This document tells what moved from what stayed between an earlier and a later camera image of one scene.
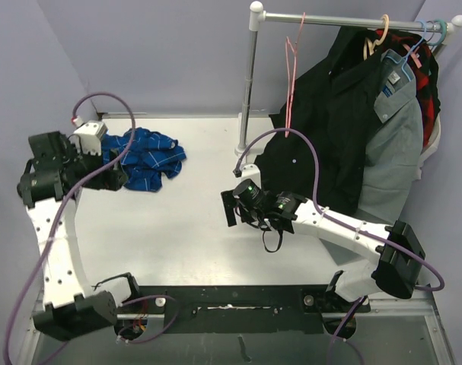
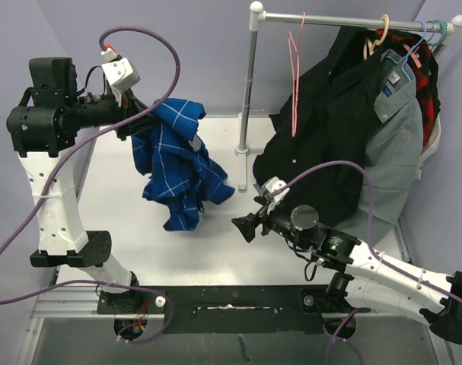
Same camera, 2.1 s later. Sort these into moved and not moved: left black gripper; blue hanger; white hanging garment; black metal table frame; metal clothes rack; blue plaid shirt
Moved: left black gripper; blue plaid shirt
Not moved: blue hanger; white hanging garment; black metal table frame; metal clothes rack
